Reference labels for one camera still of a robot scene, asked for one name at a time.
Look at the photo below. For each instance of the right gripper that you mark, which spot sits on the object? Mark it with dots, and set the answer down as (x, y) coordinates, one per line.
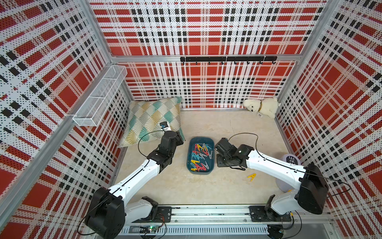
(219, 163)

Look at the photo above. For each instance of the grey clothespin top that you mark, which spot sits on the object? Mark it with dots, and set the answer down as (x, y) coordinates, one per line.
(203, 156)

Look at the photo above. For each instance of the teal plastic storage box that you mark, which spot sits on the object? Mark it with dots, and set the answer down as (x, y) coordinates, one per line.
(208, 162)

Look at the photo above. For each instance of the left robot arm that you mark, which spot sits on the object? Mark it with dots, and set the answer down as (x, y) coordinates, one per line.
(110, 209)

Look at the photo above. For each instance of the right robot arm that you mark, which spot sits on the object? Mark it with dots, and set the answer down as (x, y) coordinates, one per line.
(309, 188)

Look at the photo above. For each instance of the white plush dog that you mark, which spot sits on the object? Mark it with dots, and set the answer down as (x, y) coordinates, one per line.
(266, 107)

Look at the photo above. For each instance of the patterned cushion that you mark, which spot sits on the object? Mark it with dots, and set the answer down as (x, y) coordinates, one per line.
(144, 118)

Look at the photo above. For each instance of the green circuit board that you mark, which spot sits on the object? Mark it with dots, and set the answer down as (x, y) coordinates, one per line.
(148, 230)

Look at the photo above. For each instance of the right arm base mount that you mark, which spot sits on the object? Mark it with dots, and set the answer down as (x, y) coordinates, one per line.
(266, 214)

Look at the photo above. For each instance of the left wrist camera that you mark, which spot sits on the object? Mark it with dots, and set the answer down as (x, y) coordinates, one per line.
(165, 126)

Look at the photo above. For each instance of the aluminium front rail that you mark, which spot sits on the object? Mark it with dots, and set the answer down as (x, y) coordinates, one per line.
(233, 214)

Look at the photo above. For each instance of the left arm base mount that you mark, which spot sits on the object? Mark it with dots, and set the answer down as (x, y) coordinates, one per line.
(157, 213)

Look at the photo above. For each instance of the black hook rail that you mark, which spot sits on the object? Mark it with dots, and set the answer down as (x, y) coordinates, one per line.
(222, 59)

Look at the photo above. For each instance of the white wire mesh shelf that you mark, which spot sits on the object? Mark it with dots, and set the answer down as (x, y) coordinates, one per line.
(92, 111)

